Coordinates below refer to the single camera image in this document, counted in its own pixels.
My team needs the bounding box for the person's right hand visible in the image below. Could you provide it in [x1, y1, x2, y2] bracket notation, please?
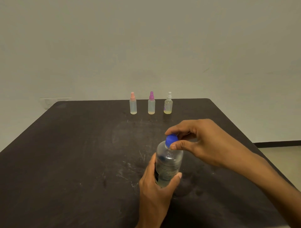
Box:
[164, 118, 256, 168]

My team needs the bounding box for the person's left hand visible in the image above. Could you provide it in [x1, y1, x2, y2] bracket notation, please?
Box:
[139, 153, 183, 224]

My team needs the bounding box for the large clear plastic bottle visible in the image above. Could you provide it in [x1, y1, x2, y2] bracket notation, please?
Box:
[154, 140, 184, 188]

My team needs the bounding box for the blue bottle cap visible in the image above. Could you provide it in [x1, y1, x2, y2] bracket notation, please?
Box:
[165, 133, 179, 149]

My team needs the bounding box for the small yellowish bottle purple sticker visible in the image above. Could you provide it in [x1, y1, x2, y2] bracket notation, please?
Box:
[163, 100, 173, 115]

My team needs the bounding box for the person's right forearm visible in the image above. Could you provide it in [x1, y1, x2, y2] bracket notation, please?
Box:
[242, 151, 301, 228]

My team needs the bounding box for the person's left forearm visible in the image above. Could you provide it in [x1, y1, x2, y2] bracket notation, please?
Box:
[136, 217, 166, 228]

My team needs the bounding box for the black skirting board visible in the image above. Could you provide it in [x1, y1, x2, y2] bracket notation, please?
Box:
[253, 140, 301, 148]

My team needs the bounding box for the white wall socket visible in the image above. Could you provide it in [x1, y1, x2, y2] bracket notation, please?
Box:
[39, 97, 72, 110]

